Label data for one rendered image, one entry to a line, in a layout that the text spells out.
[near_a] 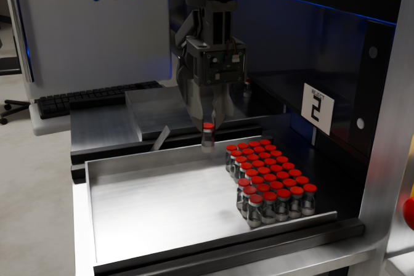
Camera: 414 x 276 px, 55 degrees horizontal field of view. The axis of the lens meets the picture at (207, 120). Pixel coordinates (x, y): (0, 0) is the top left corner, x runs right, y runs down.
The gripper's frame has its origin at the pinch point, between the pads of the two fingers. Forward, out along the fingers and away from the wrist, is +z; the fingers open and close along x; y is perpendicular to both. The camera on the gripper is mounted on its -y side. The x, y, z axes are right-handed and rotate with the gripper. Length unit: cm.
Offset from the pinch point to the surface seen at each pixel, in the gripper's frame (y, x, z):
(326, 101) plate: 6.7, 17.5, -3.8
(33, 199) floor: -141, -53, 100
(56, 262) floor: -89, -40, 100
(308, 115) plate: 2.1, 17.5, 0.5
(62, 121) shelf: -54, -26, 20
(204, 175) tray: -2.9, 0.5, 12.2
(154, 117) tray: -31.0, -3.2, 12.2
